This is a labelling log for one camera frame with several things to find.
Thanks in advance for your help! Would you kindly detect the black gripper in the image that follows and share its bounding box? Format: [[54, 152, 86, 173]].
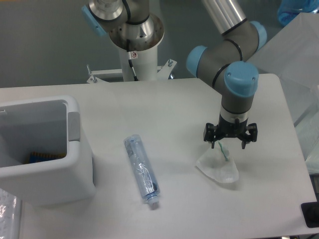
[[203, 112, 257, 149]]

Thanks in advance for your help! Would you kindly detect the white tissue wrapper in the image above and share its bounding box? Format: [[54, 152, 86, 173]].
[[195, 141, 239, 184]]

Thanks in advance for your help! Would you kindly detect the crushed clear plastic bottle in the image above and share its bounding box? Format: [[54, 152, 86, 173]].
[[124, 134, 160, 210]]

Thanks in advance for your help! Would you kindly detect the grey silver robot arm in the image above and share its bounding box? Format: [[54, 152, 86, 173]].
[[81, 0, 267, 146]]

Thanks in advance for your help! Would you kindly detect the white plastic trash can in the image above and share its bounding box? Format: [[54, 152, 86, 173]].
[[0, 95, 96, 206]]

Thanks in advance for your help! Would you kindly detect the black device at table edge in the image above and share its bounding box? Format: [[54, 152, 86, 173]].
[[301, 202, 319, 228]]

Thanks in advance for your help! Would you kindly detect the blue plastic bag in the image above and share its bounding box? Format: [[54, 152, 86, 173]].
[[277, 0, 319, 26]]

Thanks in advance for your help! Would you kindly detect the yellow blue item in bin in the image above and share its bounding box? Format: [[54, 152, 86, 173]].
[[25, 152, 66, 164]]

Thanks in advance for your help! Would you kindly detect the clear plastic sheet lower left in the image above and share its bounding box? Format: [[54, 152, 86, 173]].
[[0, 189, 21, 239]]

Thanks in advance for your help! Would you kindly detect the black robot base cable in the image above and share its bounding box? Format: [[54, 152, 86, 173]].
[[126, 39, 139, 82]]

